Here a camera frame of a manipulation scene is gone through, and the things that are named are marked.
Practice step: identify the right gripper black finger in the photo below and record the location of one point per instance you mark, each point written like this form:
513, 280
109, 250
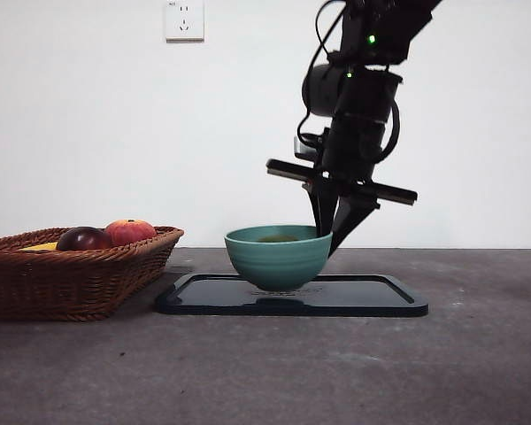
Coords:
351, 217
323, 208

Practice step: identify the dark purple plum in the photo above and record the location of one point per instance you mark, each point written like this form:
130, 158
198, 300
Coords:
84, 239

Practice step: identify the teal ribbed bowl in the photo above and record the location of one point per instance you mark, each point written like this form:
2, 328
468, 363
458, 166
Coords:
276, 263

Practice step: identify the brown wicker basket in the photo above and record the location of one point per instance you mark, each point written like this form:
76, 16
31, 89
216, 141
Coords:
62, 283

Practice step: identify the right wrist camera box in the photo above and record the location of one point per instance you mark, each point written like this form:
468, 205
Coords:
305, 146

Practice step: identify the white wall power socket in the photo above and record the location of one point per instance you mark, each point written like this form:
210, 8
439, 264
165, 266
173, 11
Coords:
185, 22

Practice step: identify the black rectangular tray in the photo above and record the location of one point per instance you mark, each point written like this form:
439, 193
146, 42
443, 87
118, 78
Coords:
358, 301

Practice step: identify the red orange peach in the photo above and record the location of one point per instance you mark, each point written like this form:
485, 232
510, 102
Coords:
133, 231

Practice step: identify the green avocado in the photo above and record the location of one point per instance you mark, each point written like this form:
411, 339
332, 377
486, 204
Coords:
276, 238

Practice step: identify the yellow fruit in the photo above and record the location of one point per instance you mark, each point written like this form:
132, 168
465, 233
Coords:
40, 247

